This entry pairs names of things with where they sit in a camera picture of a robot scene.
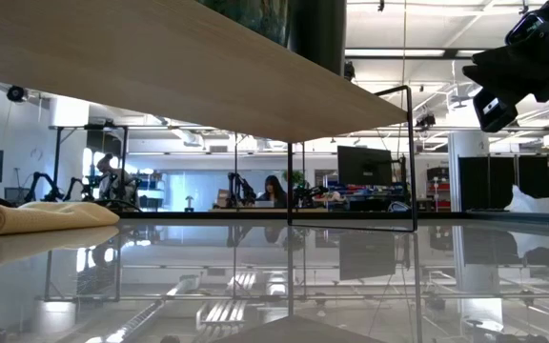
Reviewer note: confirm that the wooden shelf with black legs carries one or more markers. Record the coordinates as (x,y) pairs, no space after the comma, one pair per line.
(160,71)

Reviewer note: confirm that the tall black cup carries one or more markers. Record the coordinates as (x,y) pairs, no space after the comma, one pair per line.
(317,33)

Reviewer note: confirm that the black metal workstation frame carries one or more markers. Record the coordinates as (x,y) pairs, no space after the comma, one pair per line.
(56,157)

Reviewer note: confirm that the white pillar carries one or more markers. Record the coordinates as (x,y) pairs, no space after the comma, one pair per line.
(467,167)

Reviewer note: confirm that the black ceiling camera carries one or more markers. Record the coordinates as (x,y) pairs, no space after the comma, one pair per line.
(15,93)

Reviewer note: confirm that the black metal table frame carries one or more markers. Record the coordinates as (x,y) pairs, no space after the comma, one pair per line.
(255,215)

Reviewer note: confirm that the folded yellow cloth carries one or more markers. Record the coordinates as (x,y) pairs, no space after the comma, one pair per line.
(41,216)

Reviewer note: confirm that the person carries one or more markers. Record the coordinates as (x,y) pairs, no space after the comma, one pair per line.
(273,190)
(108,169)

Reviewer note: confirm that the black curtain partition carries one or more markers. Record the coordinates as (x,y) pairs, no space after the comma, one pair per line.
(532,176)

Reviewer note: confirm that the black computer monitor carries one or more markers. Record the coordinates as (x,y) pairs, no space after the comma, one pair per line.
(364,166)

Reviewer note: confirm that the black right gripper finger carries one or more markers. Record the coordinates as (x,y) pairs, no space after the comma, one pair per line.
(491,71)

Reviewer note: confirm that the black robot arm on bench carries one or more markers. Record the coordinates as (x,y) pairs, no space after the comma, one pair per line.
(238,188)

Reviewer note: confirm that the white crumpled cloth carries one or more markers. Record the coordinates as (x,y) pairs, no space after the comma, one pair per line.
(541,202)

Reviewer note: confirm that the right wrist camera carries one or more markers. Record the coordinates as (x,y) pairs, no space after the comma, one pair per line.
(524,27)

